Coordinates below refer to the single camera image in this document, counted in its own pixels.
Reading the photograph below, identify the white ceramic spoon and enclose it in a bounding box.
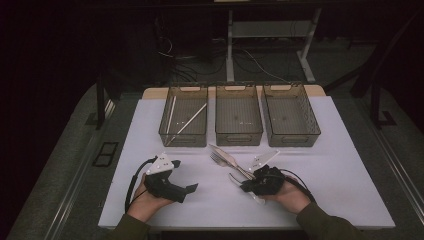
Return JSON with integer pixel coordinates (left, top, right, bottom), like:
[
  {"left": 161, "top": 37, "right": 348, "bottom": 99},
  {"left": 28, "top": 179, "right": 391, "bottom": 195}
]
[{"left": 228, "top": 172, "right": 267, "bottom": 205}]

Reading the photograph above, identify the smoky clear plastic basket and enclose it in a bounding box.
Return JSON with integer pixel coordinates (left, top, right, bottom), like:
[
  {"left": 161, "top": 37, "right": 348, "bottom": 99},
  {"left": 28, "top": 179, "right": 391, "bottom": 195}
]
[
  {"left": 158, "top": 84, "right": 209, "bottom": 148},
  {"left": 262, "top": 82, "right": 322, "bottom": 148},
  {"left": 214, "top": 83, "right": 264, "bottom": 147}
]

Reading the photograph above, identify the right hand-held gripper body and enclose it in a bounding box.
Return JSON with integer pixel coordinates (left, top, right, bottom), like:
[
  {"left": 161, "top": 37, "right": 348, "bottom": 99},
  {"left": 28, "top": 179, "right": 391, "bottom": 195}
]
[{"left": 248, "top": 149, "right": 286, "bottom": 196}]

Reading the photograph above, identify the black floor socket frame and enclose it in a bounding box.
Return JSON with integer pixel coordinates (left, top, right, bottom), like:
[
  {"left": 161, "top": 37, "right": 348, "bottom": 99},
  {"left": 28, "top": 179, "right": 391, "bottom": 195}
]
[{"left": 92, "top": 141, "right": 120, "bottom": 168}]

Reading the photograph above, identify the person's right hand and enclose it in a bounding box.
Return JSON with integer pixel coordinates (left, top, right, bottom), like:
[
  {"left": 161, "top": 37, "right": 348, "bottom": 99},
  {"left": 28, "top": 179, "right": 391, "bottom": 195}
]
[{"left": 266, "top": 179, "right": 312, "bottom": 215}]

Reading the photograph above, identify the white table mat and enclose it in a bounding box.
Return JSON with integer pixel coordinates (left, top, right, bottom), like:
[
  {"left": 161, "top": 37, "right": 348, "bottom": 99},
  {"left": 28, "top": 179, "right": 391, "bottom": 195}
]
[{"left": 98, "top": 95, "right": 396, "bottom": 230}]

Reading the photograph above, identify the steel fork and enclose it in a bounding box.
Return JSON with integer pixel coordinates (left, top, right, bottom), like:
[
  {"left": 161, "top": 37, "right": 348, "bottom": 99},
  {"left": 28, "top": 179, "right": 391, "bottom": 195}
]
[{"left": 210, "top": 153, "right": 254, "bottom": 181}]

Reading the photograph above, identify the right hand-held gripper black cable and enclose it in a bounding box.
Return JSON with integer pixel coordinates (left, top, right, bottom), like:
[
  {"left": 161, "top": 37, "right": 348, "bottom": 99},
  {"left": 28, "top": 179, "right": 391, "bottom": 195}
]
[{"left": 279, "top": 168, "right": 317, "bottom": 204}]

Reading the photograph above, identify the white metal stand frame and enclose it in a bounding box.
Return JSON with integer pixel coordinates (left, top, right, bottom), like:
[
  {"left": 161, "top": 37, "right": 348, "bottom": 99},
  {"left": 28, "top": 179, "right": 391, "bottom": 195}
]
[{"left": 225, "top": 8, "right": 323, "bottom": 84}]

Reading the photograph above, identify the black metal stand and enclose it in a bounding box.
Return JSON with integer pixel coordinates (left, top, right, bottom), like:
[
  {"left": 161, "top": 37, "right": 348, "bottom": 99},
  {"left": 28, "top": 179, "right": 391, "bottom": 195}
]
[
  {"left": 369, "top": 81, "right": 398, "bottom": 130},
  {"left": 84, "top": 71, "right": 116, "bottom": 131}
]

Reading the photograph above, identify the hand-held gripper black cable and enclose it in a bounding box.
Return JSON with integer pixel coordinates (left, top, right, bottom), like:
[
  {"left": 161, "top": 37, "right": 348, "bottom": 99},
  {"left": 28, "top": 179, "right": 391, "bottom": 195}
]
[
  {"left": 279, "top": 168, "right": 317, "bottom": 204},
  {"left": 124, "top": 155, "right": 158, "bottom": 214}
]

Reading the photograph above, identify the left hand-held gripper black cable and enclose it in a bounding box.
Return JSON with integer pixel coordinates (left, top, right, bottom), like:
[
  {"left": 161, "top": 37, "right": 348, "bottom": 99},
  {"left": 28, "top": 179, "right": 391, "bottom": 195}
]
[{"left": 124, "top": 155, "right": 158, "bottom": 214}]

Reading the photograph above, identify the person's left hand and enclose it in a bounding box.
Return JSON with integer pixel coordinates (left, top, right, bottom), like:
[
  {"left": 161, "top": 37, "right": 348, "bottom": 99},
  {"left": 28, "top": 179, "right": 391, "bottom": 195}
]
[{"left": 127, "top": 175, "right": 174, "bottom": 223}]

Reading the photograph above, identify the tangle of floor cables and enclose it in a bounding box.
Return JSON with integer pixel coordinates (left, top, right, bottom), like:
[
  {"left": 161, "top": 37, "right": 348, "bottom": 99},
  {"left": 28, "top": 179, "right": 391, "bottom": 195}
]
[{"left": 156, "top": 36, "right": 288, "bottom": 84}]

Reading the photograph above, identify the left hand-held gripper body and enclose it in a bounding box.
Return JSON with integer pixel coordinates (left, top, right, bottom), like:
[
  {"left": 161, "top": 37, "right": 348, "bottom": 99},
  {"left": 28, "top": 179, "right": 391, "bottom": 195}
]
[{"left": 143, "top": 152, "right": 188, "bottom": 204}]

